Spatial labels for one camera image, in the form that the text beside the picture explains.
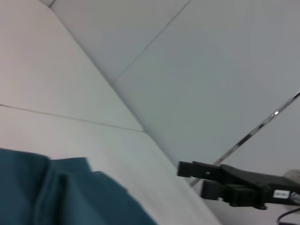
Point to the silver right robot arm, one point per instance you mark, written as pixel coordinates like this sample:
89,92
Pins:
293,174

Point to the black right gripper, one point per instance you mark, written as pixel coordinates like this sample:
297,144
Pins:
257,187

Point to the teal blue FREE t-shirt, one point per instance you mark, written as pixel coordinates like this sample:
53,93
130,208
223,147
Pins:
70,194

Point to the shiny metal pole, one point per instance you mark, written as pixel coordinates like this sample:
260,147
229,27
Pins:
257,127

